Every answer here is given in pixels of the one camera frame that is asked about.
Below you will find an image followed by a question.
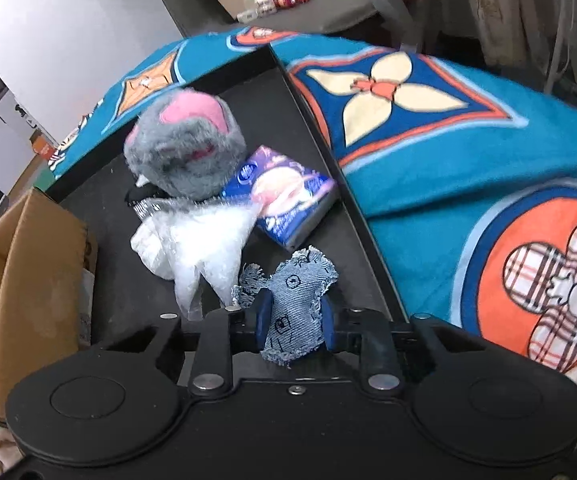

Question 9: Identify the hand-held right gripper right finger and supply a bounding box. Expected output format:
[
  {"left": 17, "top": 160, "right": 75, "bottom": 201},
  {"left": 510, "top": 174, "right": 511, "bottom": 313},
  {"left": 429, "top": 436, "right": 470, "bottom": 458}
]
[{"left": 321, "top": 295, "right": 483, "bottom": 393}]

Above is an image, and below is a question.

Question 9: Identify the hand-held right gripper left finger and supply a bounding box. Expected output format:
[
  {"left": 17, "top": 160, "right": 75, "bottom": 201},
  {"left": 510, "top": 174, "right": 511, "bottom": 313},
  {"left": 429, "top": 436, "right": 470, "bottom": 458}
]
[{"left": 98, "top": 293, "right": 275, "bottom": 396}]

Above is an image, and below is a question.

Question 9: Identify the frayed denim cloth patch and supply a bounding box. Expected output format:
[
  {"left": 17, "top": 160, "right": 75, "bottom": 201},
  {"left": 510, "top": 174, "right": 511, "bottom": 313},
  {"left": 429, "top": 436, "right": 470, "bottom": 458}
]
[{"left": 232, "top": 246, "right": 340, "bottom": 368}]

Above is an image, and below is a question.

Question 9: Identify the clear plastic bag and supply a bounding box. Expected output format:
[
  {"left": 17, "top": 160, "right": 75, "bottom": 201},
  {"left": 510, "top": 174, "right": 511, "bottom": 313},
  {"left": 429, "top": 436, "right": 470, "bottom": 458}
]
[{"left": 130, "top": 195, "right": 260, "bottom": 320}]

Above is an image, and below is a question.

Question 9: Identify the blue tissue packet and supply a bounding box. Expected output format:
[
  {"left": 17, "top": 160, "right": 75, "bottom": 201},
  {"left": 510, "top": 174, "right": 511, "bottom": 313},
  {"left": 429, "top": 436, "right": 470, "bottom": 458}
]
[{"left": 220, "top": 145, "right": 339, "bottom": 253}]

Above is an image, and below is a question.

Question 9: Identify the black stitched pouch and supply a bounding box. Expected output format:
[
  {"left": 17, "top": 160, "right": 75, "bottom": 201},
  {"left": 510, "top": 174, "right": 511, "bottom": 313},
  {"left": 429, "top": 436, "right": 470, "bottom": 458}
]
[{"left": 125, "top": 182, "right": 162, "bottom": 220}]

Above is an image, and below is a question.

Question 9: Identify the grey and pink plush toy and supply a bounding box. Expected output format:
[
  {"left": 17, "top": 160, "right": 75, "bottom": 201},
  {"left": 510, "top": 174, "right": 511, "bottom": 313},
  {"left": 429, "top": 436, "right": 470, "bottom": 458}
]
[{"left": 123, "top": 87, "right": 246, "bottom": 200}]

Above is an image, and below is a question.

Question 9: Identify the black tray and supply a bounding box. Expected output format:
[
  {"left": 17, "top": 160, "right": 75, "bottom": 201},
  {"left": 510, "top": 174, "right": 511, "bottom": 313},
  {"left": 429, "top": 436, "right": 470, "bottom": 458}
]
[{"left": 47, "top": 42, "right": 410, "bottom": 352}]

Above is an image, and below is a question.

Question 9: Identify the cardboard box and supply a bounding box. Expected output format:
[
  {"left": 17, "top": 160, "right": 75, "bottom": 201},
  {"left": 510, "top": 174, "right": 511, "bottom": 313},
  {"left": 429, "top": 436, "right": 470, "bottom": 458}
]
[{"left": 0, "top": 187, "right": 98, "bottom": 413}]

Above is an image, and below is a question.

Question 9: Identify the teal printed blanket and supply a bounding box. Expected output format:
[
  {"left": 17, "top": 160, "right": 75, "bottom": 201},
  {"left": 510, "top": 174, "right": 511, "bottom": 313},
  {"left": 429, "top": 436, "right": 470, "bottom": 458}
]
[{"left": 47, "top": 26, "right": 577, "bottom": 386}]

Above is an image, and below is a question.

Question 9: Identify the green cloth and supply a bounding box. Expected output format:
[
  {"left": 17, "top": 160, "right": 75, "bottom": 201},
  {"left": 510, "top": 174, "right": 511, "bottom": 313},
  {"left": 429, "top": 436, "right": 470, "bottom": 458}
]
[{"left": 31, "top": 166, "right": 58, "bottom": 192}]

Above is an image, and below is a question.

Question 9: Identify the orange box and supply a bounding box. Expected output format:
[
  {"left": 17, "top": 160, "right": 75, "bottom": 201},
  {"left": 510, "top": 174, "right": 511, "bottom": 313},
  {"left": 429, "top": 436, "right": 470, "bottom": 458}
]
[{"left": 31, "top": 136, "right": 59, "bottom": 159}]

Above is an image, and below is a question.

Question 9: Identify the hanging white garment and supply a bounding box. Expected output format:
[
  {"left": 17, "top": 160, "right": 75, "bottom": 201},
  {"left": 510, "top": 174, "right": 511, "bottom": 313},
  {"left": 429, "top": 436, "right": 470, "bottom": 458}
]
[{"left": 461, "top": 0, "right": 547, "bottom": 67}]

